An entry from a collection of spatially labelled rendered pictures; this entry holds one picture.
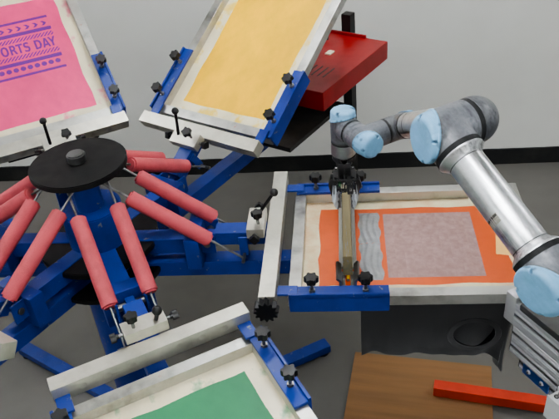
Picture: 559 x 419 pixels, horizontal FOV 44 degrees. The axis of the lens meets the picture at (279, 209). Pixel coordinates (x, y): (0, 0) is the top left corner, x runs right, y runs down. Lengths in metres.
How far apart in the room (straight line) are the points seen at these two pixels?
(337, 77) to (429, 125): 1.56
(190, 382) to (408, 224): 0.94
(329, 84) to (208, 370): 1.52
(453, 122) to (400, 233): 0.86
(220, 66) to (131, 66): 1.49
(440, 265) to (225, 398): 0.82
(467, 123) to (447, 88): 2.69
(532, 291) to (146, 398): 1.04
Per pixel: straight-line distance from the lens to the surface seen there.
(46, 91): 3.09
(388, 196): 2.55
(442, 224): 2.45
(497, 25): 4.21
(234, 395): 1.92
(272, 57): 2.86
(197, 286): 3.73
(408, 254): 2.31
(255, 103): 2.76
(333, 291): 2.11
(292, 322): 3.45
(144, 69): 4.35
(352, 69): 3.20
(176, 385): 1.98
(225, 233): 2.31
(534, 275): 1.48
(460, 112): 1.64
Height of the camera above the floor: 2.41
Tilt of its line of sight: 35 degrees down
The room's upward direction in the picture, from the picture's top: 6 degrees counter-clockwise
